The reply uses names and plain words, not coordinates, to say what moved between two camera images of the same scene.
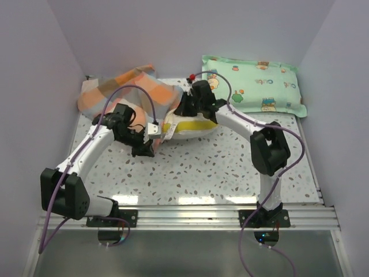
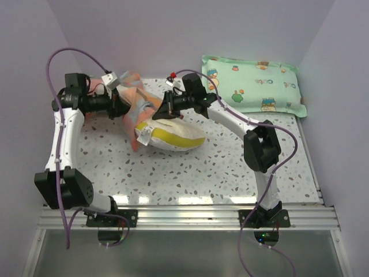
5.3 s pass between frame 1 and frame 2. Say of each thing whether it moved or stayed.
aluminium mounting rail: stayed
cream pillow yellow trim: moved
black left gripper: moved
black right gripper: moved
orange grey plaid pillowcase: moved
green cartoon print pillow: stayed
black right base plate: stayed
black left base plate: stayed
